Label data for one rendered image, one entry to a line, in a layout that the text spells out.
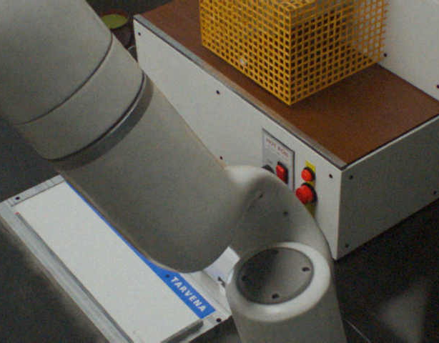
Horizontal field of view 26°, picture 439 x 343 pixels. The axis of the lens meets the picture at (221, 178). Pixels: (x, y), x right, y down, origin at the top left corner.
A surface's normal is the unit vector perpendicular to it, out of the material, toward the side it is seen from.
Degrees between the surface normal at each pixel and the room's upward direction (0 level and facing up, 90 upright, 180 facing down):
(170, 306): 0
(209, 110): 90
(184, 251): 86
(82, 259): 0
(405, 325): 0
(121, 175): 83
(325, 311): 81
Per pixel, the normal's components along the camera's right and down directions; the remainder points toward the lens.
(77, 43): 0.70, -0.02
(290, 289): -0.19, -0.70
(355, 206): 0.60, 0.50
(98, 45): 0.81, -0.24
